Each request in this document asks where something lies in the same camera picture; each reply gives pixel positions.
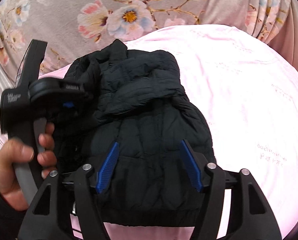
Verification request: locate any black puffer jacket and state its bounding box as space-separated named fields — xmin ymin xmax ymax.
xmin=54 ymin=40 xmax=215 ymax=227

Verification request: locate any person's left hand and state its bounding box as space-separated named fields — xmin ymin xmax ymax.
xmin=0 ymin=123 xmax=57 ymax=211

